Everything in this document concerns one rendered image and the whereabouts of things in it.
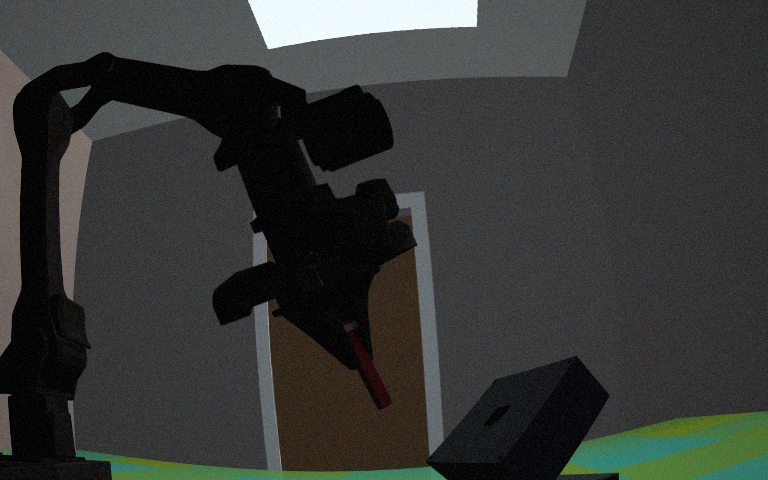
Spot dark navy sloped panel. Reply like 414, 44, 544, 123
426, 356, 619, 480

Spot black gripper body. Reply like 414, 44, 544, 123
212, 176, 418, 326

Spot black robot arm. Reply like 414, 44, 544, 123
0, 52, 399, 463

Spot dark red peg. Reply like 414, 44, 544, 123
342, 318, 393, 410

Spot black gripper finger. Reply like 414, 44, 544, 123
335, 265, 380, 360
272, 281, 360, 370

